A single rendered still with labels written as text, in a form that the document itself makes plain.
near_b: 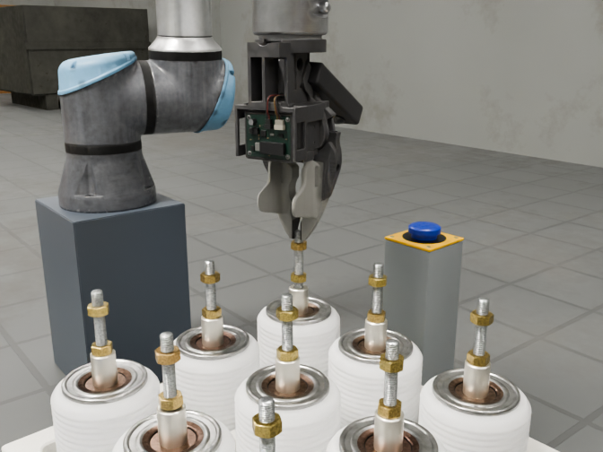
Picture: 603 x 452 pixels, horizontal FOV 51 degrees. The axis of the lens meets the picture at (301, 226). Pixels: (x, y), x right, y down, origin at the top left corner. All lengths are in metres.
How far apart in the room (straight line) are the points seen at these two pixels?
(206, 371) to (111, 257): 0.41
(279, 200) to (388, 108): 3.24
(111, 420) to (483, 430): 0.31
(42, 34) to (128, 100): 4.62
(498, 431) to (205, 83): 0.69
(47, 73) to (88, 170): 4.62
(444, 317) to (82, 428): 0.45
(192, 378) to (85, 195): 0.45
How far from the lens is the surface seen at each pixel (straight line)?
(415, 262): 0.78
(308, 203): 0.67
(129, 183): 1.01
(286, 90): 0.63
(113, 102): 1.00
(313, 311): 0.74
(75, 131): 1.02
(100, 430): 0.60
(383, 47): 3.93
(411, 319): 0.81
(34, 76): 5.59
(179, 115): 1.03
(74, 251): 0.99
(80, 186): 1.02
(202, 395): 0.65
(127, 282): 1.03
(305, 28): 0.63
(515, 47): 3.37
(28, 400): 1.14
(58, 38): 5.66
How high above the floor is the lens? 0.55
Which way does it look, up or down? 16 degrees down
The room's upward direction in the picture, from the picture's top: straight up
